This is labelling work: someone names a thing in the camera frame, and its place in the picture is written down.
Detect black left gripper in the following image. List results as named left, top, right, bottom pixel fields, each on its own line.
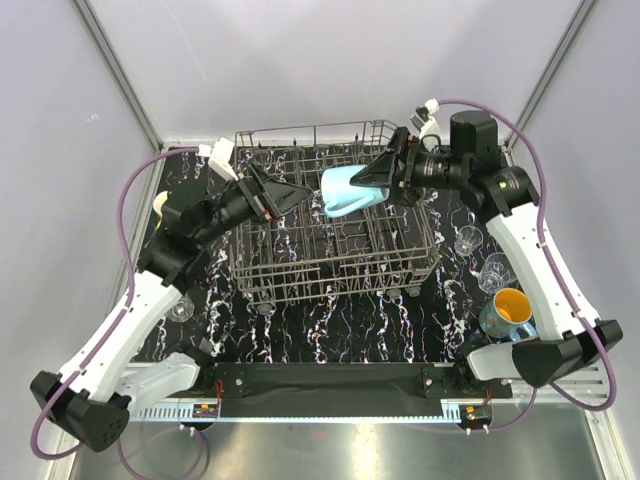
left=193, top=162, right=312, bottom=247

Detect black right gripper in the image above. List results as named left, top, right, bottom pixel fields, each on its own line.
left=350, top=126, right=469, bottom=207

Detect light blue ceramic mug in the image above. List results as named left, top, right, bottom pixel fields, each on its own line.
left=320, top=165, right=389, bottom=218

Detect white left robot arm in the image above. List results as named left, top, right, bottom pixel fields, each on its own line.
left=30, top=165, right=313, bottom=452

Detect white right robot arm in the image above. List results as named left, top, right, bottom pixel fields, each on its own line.
left=350, top=107, right=623, bottom=397

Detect clear glass cup right far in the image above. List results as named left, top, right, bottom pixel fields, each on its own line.
left=454, top=225, right=484, bottom=257

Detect clear glass cup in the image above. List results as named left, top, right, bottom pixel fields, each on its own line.
left=478, top=252, right=517, bottom=295
left=454, top=225, right=484, bottom=257
left=166, top=295, right=195, bottom=323

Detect yellow ceramic mug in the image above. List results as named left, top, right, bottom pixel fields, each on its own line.
left=152, top=191, right=169, bottom=230

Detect clear glass cup left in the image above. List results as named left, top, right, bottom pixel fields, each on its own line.
left=166, top=295, right=195, bottom=323

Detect clear glass cup right near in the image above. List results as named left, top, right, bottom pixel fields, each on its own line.
left=478, top=252, right=517, bottom=295

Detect blue floral mug orange inside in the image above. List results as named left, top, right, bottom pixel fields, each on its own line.
left=479, top=288, right=538, bottom=342

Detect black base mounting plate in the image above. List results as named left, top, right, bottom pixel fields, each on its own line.
left=212, top=362, right=513, bottom=400

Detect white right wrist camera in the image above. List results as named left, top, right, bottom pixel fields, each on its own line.
left=410, top=98, right=441, bottom=150

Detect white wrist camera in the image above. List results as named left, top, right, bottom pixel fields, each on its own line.
left=410, top=98, right=441, bottom=150
left=197, top=137, right=238, bottom=181

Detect grey wire dish rack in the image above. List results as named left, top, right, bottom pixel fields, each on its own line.
left=230, top=120, right=440, bottom=314

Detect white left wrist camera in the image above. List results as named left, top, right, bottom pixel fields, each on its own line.
left=197, top=137, right=238, bottom=181

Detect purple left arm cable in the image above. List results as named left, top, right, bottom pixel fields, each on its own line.
left=29, top=147, right=201, bottom=459

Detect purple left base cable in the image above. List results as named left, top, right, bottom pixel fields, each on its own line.
left=117, top=427, right=209, bottom=476

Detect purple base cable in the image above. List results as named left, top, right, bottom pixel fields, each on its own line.
left=117, top=427, right=209, bottom=476
left=487, top=387, right=539, bottom=431

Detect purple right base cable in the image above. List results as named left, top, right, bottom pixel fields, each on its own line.
left=487, top=387, right=539, bottom=431

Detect aluminium frame rail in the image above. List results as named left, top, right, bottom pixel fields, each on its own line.
left=64, top=364, right=611, bottom=426

